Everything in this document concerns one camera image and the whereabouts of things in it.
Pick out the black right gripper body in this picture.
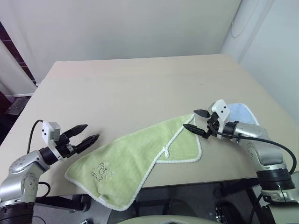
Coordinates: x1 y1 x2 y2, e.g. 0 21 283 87
202 112 222 140

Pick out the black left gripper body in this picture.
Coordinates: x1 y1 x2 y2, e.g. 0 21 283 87
56 132 79 159

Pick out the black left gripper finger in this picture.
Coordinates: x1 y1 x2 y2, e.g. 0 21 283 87
61 124 89 140
74 134 100 154

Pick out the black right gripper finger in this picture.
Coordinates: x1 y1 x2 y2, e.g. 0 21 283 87
193 108 210 119
182 124 210 140

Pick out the green towel with white trim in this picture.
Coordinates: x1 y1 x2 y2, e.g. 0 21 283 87
64 113 203 212

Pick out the blue cloth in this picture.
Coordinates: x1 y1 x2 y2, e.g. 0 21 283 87
228 102 260 126

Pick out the black caster wheel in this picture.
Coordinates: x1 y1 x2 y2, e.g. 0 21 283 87
79 198 92 212

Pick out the light grey robot torso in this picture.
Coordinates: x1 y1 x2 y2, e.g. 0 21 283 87
115 215 212 224

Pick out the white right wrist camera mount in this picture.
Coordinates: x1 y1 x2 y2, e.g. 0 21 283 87
208 99 231 140

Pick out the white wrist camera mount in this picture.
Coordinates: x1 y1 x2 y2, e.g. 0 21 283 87
208 99 231 140
41 119 64 162

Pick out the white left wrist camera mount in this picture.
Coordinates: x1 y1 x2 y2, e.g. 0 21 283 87
41 119 64 162

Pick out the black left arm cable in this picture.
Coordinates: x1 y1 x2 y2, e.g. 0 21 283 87
27 119 51 198

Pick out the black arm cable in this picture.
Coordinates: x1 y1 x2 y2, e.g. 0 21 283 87
206 121 298 175
27 119 51 198

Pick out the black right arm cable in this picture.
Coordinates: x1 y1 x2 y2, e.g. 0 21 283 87
206 121 298 175

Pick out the white wall cable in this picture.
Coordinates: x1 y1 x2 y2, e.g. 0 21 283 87
231 0 260 38

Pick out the dark wall pillar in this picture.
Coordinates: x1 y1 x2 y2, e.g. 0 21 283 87
0 20 37 88

